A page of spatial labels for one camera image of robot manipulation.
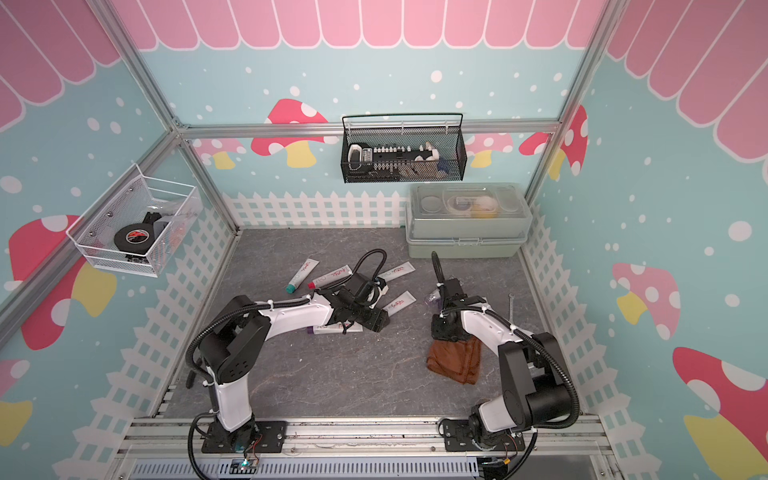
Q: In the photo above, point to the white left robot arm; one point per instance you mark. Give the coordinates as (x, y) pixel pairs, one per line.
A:
(225, 351)

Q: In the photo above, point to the white wire basket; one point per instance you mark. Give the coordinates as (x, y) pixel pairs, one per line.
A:
(171, 207)

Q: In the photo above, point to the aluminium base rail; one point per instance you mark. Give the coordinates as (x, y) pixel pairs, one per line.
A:
(313, 448)

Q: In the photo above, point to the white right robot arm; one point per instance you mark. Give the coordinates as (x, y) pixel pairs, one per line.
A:
(536, 389)

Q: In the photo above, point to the brown cloth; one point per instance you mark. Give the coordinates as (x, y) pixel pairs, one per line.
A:
(459, 361)

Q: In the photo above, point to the white pink cap toothpaste tube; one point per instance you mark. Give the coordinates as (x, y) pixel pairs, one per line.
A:
(331, 277)

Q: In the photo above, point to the black tape roll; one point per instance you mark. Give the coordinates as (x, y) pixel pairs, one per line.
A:
(135, 239)

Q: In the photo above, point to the black wire mesh basket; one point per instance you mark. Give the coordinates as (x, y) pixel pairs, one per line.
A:
(403, 147)

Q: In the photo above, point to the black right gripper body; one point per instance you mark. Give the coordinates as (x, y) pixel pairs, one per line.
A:
(441, 331)

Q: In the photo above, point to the silver purple Protetix toothpaste tube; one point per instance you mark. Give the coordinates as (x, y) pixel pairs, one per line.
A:
(434, 298)

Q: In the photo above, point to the white green cap toothpaste tube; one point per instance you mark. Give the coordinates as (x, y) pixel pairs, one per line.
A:
(397, 272)

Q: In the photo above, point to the far left green cap tube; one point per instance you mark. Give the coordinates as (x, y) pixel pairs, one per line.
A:
(302, 273)

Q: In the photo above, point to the green plastic storage box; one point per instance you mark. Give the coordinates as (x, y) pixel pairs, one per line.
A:
(466, 221)

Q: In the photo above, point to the small silver wrench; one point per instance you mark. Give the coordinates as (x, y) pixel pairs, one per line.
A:
(511, 300)

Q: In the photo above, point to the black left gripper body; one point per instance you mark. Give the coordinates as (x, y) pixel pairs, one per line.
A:
(366, 316)

